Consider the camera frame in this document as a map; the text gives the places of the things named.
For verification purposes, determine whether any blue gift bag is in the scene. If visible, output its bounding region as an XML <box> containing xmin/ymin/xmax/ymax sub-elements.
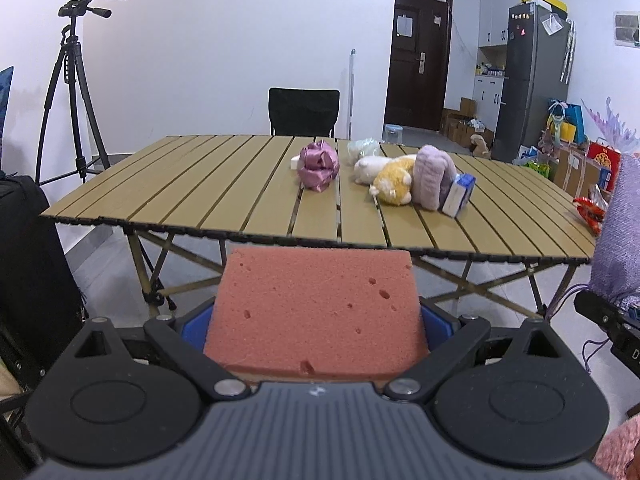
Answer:
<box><xmin>547</xmin><ymin>100</ymin><xmax>586</xmax><ymax>146</ymax></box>

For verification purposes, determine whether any pink satin cloth bundle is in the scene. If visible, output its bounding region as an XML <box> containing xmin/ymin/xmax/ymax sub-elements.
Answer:
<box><xmin>297</xmin><ymin>141</ymin><xmax>341</xmax><ymax>192</ymax></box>

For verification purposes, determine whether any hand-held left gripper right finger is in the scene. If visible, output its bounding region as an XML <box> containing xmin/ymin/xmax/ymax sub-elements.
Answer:
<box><xmin>382</xmin><ymin>302</ymin><xmax>568</xmax><ymax>405</ymax></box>

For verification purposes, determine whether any lilac knitted drawstring pouch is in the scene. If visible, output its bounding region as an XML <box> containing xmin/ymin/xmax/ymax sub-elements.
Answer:
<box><xmin>547</xmin><ymin>152</ymin><xmax>640</xmax><ymax>376</ymax></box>

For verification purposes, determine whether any grey refrigerator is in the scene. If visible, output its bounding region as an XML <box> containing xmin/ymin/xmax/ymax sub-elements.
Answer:
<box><xmin>492</xmin><ymin>2</ymin><xmax>571</xmax><ymax>163</ymax></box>

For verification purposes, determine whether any dark brown door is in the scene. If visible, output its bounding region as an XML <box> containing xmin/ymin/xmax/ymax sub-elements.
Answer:
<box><xmin>385</xmin><ymin>0</ymin><xmax>453</xmax><ymax>133</ymax></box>

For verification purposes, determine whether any wall vent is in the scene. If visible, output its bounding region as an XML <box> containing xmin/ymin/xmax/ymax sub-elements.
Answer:
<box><xmin>612</xmin><ymin>10</ymin><xmax>640</xmax><ymax>48</ymax></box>

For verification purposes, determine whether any lilac fluffy towel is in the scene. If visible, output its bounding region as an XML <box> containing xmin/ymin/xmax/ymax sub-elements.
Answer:
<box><xmin>412</xmin><ymin>145</ymin><xmax>458</xmax><ymax>211</ymax></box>

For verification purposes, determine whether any white kitchen cabinet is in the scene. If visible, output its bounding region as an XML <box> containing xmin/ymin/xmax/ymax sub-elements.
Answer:
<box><xmin>471</xmin><ymin>0</ymin><xmax>523</xmax><ymax>123</ymax></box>

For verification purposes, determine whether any large cardboard box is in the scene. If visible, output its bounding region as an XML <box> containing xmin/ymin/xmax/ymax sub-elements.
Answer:
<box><xmin>552</xmin><ymin>145</ymin><xmax>603</xmax><ymax>198</ymax></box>

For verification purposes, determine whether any crumpled clear plastic ball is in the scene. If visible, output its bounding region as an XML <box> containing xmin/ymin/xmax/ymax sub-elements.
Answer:
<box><xmin>347</xmin><ymin>138</ymin><xmax>385</xmax><ymax>163</ymax></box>

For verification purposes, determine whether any pink sponge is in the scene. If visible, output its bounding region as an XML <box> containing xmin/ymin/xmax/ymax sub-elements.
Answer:
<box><xmin>204</xmin><ymin>247</ymin><xmax>431</xmax><ymax>381</ymax></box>

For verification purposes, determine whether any white mop pole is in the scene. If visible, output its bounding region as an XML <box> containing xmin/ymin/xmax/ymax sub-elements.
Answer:
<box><xmin>347</xmin><ymin>49</ymin><xmax>357</xmax><ymax>140</ymax></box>

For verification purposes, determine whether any yellow gift bag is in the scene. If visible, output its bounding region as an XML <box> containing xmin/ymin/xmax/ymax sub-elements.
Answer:
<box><xmin>546</xmin><ymin>115</ymin><xmax>577</xmax><ymax>145</ymax></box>

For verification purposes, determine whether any black folding chair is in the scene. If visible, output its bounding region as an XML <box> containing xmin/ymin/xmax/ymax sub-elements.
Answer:
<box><xmin>268</xmin><ymin>87</ymin><xmax>341</xmax><ymax>138</ymax></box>

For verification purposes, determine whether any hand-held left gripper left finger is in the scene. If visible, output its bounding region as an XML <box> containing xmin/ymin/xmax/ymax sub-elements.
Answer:
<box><xmin>65</xmin><ymin>303</ymin><xmax>252</xmax><ymax>403</ymax></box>

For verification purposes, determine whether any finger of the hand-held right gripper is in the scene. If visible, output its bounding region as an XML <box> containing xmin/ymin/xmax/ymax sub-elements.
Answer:
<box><xmin>574</xmin><ymin>290</ymin><xmax>640</xmax><ymax>333</ymax></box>

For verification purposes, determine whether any blue and white tissue pack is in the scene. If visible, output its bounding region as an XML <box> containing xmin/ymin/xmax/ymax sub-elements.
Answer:
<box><xmin>441</xmin><ymin>173</ymin><xmax>477</xmax><ymax>218</ymax></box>

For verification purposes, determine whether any white and yellow plush toy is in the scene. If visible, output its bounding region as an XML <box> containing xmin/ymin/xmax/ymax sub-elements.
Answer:
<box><xmin>354</xmin><ymin>154</ymin><xmax>418</xmax><ymax>206</ymax></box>

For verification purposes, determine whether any black camera tripod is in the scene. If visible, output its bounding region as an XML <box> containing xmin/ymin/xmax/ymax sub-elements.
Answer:
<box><xmin>34</xmin><ymin>2</ymin><xmax>112</xmax><ymax>186</ymax></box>

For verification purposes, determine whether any tan slatted folding table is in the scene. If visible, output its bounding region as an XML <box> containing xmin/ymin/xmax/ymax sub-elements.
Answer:
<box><xmin>39</xmin><ymin>134</ymin><xmax>598</xmax><ymax>321</ymax></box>

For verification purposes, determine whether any purple feather decoration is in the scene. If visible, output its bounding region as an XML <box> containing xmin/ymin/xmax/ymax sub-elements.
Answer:
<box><xmin>580</xmin><ymin>96</ymin><xmax>640</xmax><ymax>156</ymax></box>

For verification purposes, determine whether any red gift box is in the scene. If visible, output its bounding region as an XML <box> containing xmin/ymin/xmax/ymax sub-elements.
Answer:
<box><xmin>586</xmin><ymin>140</ymin><xmax>622</xmax><ymax>191</ymax></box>

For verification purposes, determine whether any red snack wrapper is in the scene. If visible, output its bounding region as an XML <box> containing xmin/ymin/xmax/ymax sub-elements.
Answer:
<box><xmin>572</xmin><ymin>196</ymin><xmax>608</xmax><ymax>236</ymax></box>

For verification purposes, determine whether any pile of cardboard boxes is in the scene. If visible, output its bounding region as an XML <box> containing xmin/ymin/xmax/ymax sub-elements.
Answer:
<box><xmin>440</xmin><ymin>97</ymin><xmax>496</xmax><ymax>146</ymax></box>

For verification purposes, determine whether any black suitcase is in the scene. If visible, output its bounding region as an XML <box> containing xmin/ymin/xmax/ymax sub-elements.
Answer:
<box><xmin>0</xmin><ymin>175</ymin><xmax>86</xmax><ymax>376</ymax></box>

